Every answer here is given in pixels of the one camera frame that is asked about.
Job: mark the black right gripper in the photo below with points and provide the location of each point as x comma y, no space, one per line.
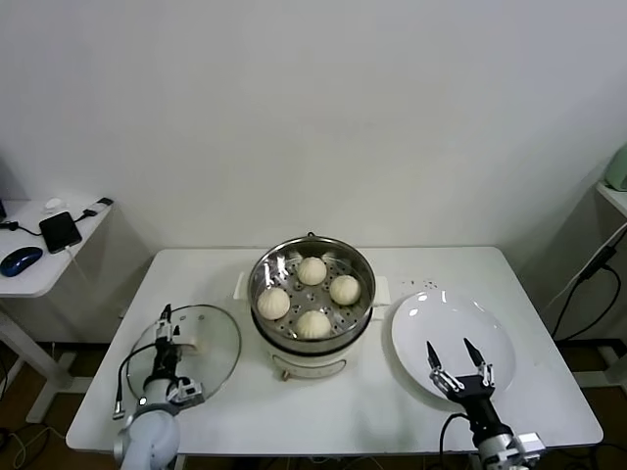
472,391

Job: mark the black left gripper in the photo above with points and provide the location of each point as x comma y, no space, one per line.
165,362

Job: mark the round glass pot lid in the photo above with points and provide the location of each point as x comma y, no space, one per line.
215,352

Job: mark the white steamed baozi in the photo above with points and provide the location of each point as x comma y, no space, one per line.
273,302
312,270
313,324
345,290

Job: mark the perforated steel steamer basket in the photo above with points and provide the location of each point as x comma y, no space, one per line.
368,281

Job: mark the large white round plate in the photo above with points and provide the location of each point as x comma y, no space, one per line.
441,318

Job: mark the small white side table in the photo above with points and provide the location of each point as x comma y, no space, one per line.
34,284

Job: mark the black smartphone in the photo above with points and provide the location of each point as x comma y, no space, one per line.
60,232

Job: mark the blue computer mouse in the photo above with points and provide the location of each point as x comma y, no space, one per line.
20,259

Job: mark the small white earbud case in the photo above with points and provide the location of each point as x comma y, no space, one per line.
54,204

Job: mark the white shelf table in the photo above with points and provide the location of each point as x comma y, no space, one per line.
614,198

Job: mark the pale green appliance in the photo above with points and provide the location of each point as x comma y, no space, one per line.
619,171

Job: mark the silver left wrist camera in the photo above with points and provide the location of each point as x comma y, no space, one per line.
188,391

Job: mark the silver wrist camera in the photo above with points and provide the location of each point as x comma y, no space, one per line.
188,391
531,443

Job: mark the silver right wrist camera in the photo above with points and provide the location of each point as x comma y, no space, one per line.
531,443

